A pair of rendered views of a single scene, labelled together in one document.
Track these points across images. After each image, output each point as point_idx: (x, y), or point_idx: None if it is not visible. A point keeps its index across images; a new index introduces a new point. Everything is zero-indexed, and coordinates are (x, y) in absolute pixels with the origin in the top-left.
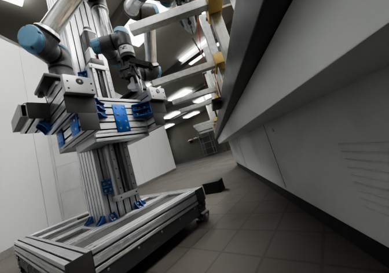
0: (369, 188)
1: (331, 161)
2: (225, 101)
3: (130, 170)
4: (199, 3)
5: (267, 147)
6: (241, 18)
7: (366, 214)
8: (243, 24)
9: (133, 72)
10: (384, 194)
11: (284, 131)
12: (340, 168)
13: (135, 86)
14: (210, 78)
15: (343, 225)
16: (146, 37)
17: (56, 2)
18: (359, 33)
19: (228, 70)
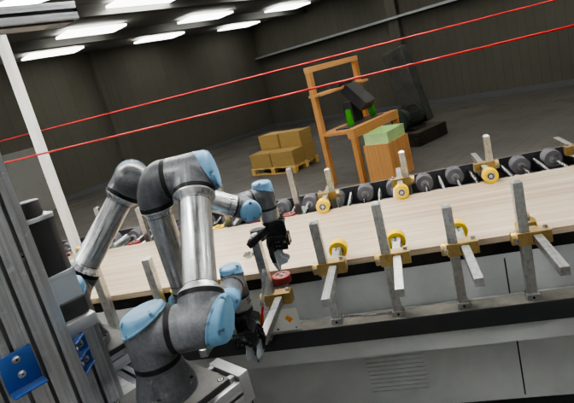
0: (379, 380)
1: (353, 370)
2: (303, 342)
3: None
4: (336, 271)
5: None
6: (416, 324)
7: (372, 396)
8: (417, 327)
9: (265, 333)
10: (387, 381)
11: None
12: (360, 374)
13: (260, 353)
14: (158, 284)
15: None
16: (119, 222)
17: (211, 235)
18: (454, 346)
19: (360, 329)
